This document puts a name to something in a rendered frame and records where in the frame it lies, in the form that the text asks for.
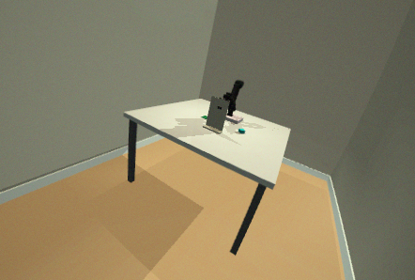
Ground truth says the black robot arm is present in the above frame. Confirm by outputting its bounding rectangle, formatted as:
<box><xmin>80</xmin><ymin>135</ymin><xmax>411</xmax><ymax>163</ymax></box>
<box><xmin>226</xmin><ymin>80</ymin><xmax>244</xmax><ymax>116</ymax></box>

